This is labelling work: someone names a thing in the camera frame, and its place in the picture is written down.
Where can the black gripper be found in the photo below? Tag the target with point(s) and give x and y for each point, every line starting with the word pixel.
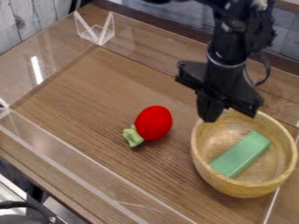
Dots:
pixel 226 85

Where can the brown wooden bowl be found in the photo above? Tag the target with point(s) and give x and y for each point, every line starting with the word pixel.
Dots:
pixel 270 171

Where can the green rectangular block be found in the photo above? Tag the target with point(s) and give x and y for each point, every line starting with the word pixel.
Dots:
pixel 240 157

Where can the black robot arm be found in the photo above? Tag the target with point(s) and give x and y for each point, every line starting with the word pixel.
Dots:
pixel 244 33

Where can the red plush strawberry toy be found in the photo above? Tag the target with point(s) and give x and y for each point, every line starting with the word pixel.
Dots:
pixel 152 126

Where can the clear acrylic enclosure wall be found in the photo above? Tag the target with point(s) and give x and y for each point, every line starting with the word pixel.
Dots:
pixel 73 95

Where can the black metal bracket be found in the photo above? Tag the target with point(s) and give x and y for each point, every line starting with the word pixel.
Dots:
pixel 41 212

